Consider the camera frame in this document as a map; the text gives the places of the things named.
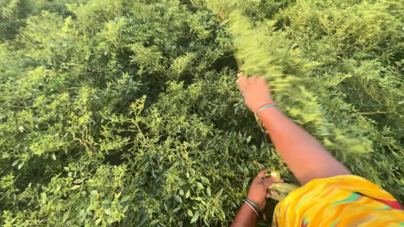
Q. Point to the field of green plants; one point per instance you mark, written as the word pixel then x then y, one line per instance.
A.
pixel 110 110

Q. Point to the yellow patterned garment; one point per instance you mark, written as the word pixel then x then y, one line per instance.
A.
pixel 337 205

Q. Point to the person's left hand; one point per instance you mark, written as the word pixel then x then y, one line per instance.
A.
pixel 259 190

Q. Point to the tall feathery green weed plant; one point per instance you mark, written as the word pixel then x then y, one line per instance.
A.
pixel 277 69

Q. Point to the person's right fingers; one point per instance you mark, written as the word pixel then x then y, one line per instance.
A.
pixel 243 80

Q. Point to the red and teal wrist bangles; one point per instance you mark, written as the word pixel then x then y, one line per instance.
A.
pixel 265 107

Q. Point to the person's right hand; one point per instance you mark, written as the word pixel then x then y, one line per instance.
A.
pixel 255 92

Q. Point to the pale green plant stems bundle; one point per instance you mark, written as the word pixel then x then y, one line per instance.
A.
pixel 282 188

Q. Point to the teal and silver wrist bangles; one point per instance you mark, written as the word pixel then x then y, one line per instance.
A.
pixel 251 204

